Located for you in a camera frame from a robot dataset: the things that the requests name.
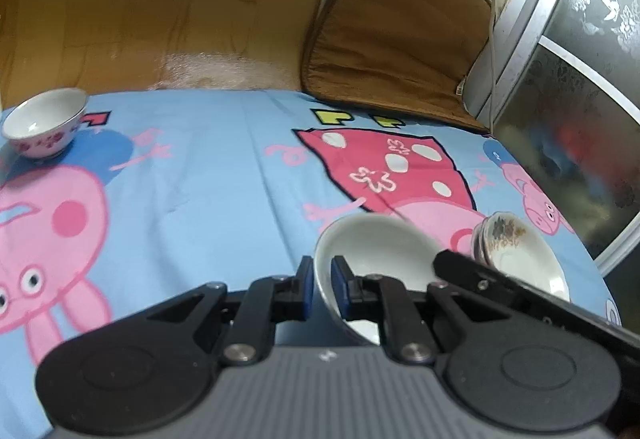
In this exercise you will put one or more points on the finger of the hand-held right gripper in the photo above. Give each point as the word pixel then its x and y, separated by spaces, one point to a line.
pixel 465 269

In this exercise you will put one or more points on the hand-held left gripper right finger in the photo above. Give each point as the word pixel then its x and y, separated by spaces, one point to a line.
pixel 341 289

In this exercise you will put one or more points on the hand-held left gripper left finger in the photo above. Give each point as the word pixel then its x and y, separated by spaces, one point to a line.
pixel 307 291

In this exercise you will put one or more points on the plain white bowl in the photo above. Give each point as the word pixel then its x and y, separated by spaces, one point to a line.
pixel 380 244

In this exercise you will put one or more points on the printed blue blanket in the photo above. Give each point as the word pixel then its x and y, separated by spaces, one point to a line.
pixel 200 219

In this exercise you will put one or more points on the frosted glass sliding door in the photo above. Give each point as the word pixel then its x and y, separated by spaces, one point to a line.
pixel 575 84

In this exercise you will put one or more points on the brown seat cushion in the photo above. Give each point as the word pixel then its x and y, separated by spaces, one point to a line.
pixel 395 29

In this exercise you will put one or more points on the pink floral white bowl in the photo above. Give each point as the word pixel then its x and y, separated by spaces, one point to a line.
pixel 42 119

